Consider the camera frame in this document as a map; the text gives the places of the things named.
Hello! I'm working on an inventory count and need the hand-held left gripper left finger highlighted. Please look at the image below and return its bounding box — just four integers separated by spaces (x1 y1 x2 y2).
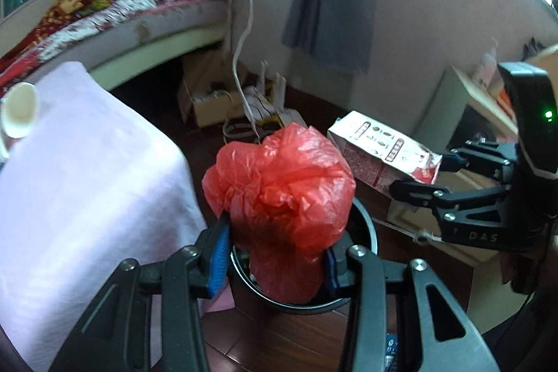
48 215 232 372

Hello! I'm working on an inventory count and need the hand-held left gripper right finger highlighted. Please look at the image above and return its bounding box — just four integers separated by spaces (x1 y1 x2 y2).
323 233 502 372

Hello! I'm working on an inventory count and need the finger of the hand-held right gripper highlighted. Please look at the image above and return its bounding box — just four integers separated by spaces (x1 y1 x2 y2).
440 140 519 180
388 178 512 225

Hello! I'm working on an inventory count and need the black trash bin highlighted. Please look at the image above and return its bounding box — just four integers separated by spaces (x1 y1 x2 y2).
229 198 378 316

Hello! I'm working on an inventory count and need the white and red carton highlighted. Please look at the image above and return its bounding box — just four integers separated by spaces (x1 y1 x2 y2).
327 111 443 196

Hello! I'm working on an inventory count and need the red plastic bag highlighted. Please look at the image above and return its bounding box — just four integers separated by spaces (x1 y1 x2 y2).
202 124 357 305

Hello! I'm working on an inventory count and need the white paper cup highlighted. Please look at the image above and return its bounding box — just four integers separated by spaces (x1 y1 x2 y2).
0 82 41 139

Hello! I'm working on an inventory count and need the white cabinet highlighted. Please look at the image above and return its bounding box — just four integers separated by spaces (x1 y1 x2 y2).
413 45 558 181

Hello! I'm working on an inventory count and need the blue and white packet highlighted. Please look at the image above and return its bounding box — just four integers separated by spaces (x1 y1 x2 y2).
385 334 400 372

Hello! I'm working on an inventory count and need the white tablecloth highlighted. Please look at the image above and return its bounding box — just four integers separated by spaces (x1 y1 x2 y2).
0 60 210 359

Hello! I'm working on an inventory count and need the open cardboard box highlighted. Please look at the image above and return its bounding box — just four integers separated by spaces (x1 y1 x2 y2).
176 50 251 129

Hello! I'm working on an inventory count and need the white paper bag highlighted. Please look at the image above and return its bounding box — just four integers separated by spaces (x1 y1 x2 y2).
241 60 289 129

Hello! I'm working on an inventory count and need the mattress with floral sheet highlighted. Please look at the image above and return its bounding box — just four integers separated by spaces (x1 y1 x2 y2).
0 0 232 94

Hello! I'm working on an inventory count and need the white bed frame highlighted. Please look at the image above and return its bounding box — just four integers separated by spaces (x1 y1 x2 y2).
89 21 230 85

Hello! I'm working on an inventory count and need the white cable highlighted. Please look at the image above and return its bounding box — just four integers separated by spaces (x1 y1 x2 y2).
220 0 280 146

